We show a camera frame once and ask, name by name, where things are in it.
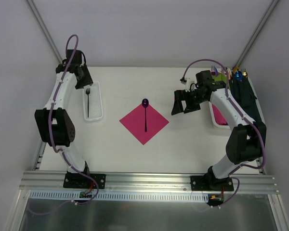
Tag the left aluminium frame post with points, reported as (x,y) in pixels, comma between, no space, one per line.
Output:
(43,28)

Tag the purple fork in roll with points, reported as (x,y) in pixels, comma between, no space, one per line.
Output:
(214,71)

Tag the small white utensil basket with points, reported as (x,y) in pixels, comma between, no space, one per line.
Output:
(96,107)

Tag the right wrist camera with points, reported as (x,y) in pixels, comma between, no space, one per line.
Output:
(190,83)

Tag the purple metallic spoon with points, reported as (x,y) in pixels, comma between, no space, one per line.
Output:
(145,104)

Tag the silver spoon in roll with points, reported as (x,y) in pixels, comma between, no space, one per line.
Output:
(226,74)

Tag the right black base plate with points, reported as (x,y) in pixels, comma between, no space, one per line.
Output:
(205,183)

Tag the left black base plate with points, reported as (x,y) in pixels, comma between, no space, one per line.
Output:
(77,181)

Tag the large white storage basket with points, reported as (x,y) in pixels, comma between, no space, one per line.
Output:
(227,127)

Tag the magenta paper napkin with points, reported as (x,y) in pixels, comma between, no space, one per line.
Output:
(143,123)

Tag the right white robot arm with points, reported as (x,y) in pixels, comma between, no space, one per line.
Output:
(246,142)

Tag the blue spoon in roll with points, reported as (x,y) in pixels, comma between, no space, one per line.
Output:
(238,75)

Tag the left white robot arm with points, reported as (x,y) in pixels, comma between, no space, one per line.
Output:
(54,124)

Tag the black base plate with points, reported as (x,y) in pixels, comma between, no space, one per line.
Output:
(77,181)
(205,183)

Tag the dark navy rolled napkin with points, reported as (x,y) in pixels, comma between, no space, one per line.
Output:
(245,97)

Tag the green rolled napkin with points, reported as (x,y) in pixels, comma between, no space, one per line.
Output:
(220,77)

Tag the black fork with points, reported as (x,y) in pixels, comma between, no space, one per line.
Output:
(88,90)

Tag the aluminium frame post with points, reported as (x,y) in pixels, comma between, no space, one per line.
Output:
(43,28)
(258,29)

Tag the right aluminium frame post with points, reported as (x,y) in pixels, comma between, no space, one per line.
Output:
(258,29)

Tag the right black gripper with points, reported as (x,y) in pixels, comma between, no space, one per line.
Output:
(185,99)

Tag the white slotted cable duct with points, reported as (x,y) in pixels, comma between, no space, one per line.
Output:
(121,196)

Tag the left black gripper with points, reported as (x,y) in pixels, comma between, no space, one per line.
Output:
(85,78)

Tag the aluminium front rail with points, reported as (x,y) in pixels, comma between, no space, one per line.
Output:
(147,182)

